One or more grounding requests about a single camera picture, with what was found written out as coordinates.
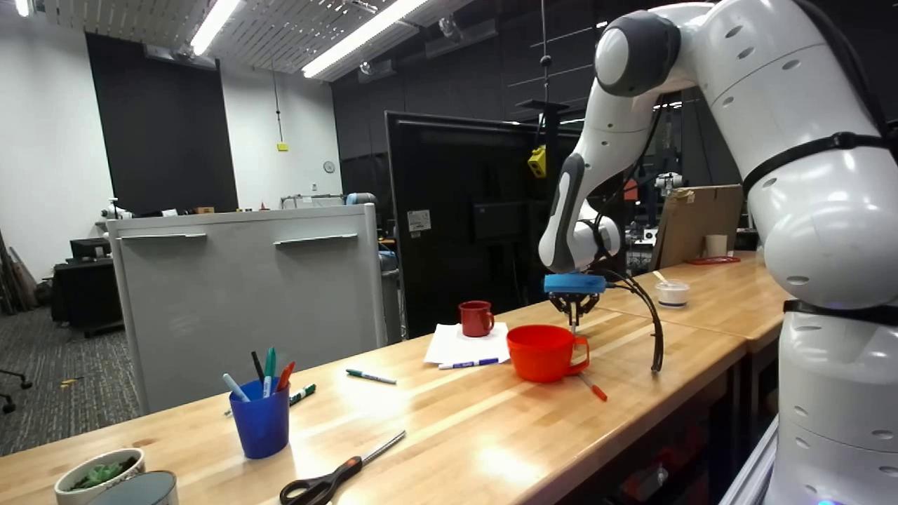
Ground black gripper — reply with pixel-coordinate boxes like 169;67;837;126
547;293;604;332

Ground large orange-red cup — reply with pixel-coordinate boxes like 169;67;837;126
505;323;594;388

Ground long red pen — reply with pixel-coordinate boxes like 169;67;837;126
573;370;613;405

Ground small white paper cup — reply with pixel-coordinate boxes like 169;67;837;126
702;233;732;265

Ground white pen green cap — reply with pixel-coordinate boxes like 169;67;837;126
343;367;398;388

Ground blue plastic cup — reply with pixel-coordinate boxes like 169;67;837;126
227;376;293;463

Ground light blue felt pen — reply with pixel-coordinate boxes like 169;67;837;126
218;370;252;407

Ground dark red mug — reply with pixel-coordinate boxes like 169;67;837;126
458;299;496;339

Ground small white bowl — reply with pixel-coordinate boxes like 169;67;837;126
655;269;693;309

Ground white paper sheet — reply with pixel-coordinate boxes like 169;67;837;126
420;320;514;370

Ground brown cardboard board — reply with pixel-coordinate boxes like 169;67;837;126
655;184;746;272

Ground yellow hanging tag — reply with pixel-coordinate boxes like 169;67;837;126
524;144;551;184

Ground large black panel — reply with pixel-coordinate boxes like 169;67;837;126
384;109;583;339

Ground white label sticker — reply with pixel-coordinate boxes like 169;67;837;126
404;205;434;236

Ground grey partition cabinet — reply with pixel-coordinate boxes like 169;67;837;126
105;199;387;415

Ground ceiling light strip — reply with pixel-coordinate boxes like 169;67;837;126
301;0;430;83
188;0;244;56

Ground black equipment cart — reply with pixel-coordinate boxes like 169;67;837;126
51;233;124;332

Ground small white pot with greenery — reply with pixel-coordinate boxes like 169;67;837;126
51;446;150;505

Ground black office chair base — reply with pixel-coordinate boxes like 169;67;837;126
0;366;35;415

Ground blue printed gripper mount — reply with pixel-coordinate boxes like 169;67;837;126
541;272;610;302

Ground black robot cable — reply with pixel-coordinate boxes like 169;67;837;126
597;265;667;381

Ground black handled scissors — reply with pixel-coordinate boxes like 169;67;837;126
277;429;411;505

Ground black wall screen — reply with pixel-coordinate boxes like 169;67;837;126
84;34;239;220

